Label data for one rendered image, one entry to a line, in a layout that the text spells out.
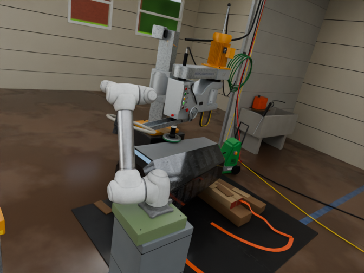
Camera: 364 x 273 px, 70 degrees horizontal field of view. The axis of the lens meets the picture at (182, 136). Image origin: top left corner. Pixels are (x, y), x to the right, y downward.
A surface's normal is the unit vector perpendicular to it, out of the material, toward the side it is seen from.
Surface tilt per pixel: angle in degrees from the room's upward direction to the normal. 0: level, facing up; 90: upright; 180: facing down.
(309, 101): 90
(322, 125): 90
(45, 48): 90
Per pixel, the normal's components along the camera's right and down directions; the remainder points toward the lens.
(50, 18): 0.60, 0.37
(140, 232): 0.13, -0.94
